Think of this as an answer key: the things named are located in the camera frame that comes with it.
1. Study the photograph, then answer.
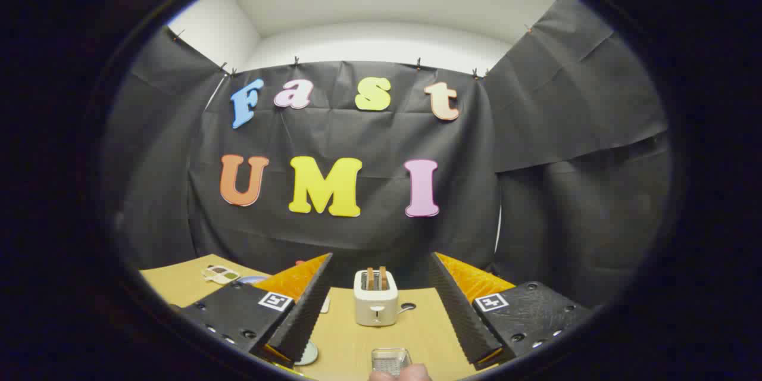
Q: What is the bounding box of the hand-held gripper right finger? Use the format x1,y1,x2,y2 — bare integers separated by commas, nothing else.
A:
429,252,596,368

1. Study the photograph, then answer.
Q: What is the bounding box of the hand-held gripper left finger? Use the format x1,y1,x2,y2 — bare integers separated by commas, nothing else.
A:
170,252,334,368

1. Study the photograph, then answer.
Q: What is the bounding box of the pale green plate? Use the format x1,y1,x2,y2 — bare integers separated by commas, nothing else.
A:
295,339,320,367

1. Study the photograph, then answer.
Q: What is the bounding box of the white toaster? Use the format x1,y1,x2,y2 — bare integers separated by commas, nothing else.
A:
354,270,399,327

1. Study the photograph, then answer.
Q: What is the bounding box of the small white divided tray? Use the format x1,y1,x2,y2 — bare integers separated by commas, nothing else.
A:
201,265,241,285

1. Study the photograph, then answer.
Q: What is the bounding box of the black backdrop cloth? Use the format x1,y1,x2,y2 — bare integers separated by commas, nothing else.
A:
101,0,673,310

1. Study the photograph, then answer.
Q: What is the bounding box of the metal wire basket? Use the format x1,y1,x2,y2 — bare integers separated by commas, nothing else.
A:
371,347,413,376

